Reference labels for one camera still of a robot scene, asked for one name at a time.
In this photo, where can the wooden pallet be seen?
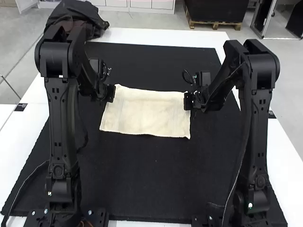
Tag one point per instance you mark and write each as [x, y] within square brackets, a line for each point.
[214, 24]

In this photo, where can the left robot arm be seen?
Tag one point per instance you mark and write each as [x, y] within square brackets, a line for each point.
[59, 113]

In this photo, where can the pale towel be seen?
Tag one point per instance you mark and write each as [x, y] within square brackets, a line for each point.
[146, 113]

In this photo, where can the black crate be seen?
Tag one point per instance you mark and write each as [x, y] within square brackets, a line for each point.
[215, 9]

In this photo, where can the black case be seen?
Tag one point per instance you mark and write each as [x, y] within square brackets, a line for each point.
[294, 19]

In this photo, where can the grey cupboard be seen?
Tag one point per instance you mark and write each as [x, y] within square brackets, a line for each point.
[118, 3]

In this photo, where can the metal framed rack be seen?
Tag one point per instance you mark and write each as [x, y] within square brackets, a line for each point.
[262, 14]

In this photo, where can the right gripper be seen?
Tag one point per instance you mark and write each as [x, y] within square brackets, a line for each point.
[193, 101]

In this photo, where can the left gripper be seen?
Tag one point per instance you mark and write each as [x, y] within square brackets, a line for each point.
[106, 93]

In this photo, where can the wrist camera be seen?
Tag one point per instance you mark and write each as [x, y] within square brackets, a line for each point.
[94, 65]
[204, 78]

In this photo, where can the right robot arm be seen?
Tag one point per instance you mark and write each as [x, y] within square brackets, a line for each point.
[258, 113]

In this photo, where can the black cloth bundle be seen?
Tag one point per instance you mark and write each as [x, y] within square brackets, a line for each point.
[78, 11]

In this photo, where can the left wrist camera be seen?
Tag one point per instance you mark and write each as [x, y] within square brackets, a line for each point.
[94, 65]

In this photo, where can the black mat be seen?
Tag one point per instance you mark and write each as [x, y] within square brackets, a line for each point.
[154, 170]

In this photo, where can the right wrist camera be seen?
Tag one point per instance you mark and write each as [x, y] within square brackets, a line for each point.
[204, 78]

